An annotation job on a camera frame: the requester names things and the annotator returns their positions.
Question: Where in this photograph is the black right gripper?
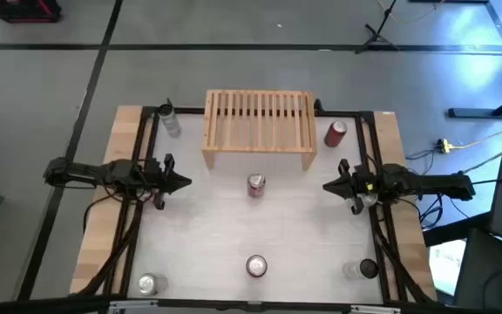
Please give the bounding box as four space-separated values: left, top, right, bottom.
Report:
322 159 377 215

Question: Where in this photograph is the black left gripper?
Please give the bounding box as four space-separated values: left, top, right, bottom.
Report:
144 153 193 210

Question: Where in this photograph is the red Coca-Cola can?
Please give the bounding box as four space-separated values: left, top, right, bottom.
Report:
323 119 349 148
245 254 269 279

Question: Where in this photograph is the white Celsius can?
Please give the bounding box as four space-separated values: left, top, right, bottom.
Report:
157 103 183 139
342 257 380 281

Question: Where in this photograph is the red cola can black lettering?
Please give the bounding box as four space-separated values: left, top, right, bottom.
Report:
246 173 267 200

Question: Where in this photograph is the silver Diet Coke can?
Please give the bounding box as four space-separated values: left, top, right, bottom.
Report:
137 272 169 297

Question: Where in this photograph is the wooden slatted shelf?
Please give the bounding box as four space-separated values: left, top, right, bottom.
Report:
201 89 318 171

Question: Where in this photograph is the black desk bar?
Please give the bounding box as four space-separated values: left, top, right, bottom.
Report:
423 212 494 249

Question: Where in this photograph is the white printed paper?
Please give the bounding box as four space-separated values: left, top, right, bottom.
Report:
427 238 468 297

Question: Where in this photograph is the black tripod stand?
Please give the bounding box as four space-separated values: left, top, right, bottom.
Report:
354 0 401 56

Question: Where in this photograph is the black chair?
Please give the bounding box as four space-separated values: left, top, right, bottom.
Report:
453 227 502 314

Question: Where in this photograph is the black crossbar with brackets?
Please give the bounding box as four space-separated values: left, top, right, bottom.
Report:
0 294 502 314

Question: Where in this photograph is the red and black crate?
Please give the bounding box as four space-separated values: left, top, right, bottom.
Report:
0 0 63 24

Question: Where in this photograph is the black aluminium table frame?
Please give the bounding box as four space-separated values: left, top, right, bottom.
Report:
70 104 438 306

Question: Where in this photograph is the black power cable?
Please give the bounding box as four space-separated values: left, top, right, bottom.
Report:
405 147 442 161

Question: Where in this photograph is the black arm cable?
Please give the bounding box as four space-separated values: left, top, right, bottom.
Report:
83 191 124 235

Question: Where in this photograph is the yellow extension cable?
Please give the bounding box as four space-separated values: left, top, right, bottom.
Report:
449 123 502 149

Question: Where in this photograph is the black desk frame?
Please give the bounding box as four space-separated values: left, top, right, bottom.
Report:
446 0 502 119

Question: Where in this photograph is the grey cable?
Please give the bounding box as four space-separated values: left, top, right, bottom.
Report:
462 133 502 174

